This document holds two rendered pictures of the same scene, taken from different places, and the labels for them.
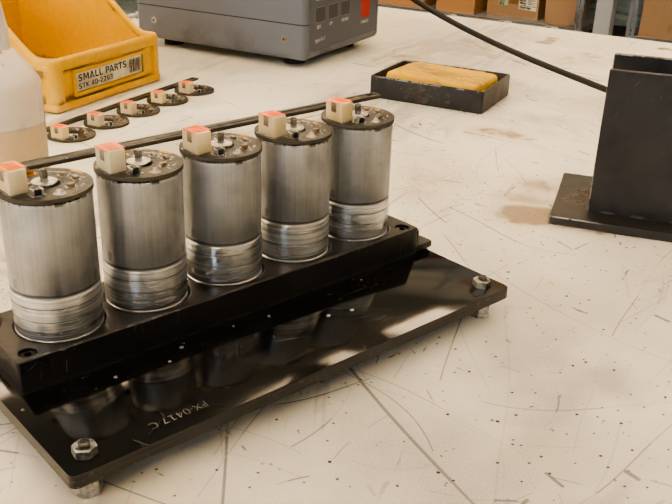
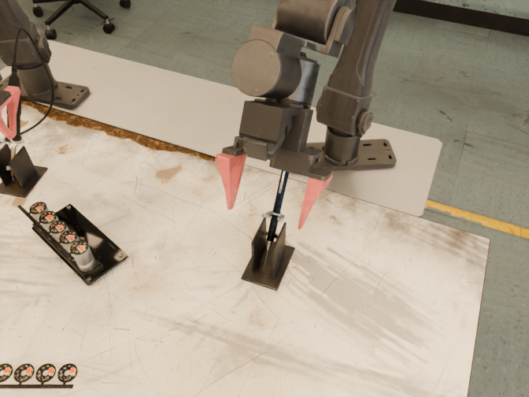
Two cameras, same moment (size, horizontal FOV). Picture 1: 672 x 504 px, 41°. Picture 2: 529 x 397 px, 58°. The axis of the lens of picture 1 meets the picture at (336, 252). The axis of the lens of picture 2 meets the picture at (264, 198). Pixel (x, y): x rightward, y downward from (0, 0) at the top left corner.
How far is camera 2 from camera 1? 0.69 m
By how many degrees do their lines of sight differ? 76
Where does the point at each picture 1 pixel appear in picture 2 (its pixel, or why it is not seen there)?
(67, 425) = (113, 259)
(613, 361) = (91, 194)
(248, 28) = not seen: outside the picture
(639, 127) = (20, 167)
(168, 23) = not seen: outside the picture
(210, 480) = (121, 244)
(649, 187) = (27, 174)
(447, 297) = (73, 213)
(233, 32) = not seen: outside the picture
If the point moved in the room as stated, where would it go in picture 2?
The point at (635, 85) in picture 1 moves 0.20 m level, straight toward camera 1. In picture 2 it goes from (14, 161) to (125, 179)
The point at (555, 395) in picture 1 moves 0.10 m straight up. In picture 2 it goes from (101, 202) to (86, 159)
